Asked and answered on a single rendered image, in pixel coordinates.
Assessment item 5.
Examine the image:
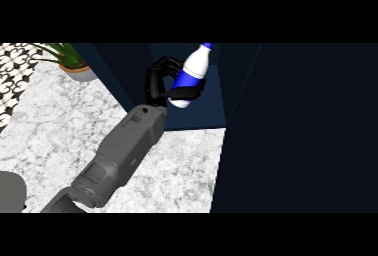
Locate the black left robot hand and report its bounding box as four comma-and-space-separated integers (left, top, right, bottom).
143, 55, 208, 108

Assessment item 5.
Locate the white and blue water bottle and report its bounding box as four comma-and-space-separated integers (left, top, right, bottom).
167, 42, 214, 110

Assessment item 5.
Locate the dark blue cabinet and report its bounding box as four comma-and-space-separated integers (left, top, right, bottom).
69, 42, 263, 132

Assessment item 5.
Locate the green plant in pale pot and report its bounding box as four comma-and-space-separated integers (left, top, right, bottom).
29, 42, 100, 83

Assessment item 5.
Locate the grey rounded block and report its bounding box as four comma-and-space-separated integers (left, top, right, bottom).
0, 170, 28, 214

